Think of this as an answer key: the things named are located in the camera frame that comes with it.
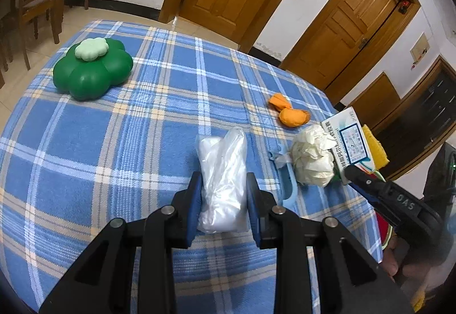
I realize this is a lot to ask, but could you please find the wooden door with handle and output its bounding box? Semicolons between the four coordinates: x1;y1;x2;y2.
281;0;421;104

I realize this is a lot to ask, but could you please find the beige wall panel box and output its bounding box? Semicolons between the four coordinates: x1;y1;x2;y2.
410;32;432;63

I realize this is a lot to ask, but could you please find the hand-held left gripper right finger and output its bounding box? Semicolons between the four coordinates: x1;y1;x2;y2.
246;172;416;314

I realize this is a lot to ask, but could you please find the white printed carton box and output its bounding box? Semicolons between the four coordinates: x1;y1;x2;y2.
321;107;374;185

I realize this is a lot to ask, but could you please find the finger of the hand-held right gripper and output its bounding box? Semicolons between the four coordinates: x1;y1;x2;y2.
348;183;396;229
344;164;433;229

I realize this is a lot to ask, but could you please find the red stool with green rim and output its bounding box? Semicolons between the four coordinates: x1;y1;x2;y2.
374;209;394;252

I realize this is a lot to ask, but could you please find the green flower-shaped container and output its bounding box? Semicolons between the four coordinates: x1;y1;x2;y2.
53;37;134;101

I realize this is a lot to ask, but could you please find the yellow honeycomb sponge pad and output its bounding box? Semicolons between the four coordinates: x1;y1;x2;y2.
361;125;390;172

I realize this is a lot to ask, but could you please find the light blue plastic clip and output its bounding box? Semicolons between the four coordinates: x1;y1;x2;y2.
269;143;298;208

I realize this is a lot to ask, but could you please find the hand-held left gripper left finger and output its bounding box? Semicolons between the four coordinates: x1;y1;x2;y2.
38;172;203;314

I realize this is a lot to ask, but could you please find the low wooden cabinet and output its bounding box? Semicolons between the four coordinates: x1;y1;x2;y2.
347;72;401;122

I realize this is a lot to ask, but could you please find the black entrance door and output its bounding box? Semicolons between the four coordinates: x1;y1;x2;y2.
370;56;456;181

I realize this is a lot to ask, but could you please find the crumpled white paper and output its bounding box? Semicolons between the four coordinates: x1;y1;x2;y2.
291;125;336;187

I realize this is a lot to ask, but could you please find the white plastic bag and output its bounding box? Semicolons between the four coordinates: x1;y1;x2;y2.
196;127;249;233

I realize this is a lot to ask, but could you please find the person's right hand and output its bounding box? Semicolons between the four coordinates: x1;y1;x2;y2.
381;225;414;282

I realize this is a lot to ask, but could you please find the orange cloth pouch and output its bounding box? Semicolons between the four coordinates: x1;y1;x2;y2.
268;93;311;128

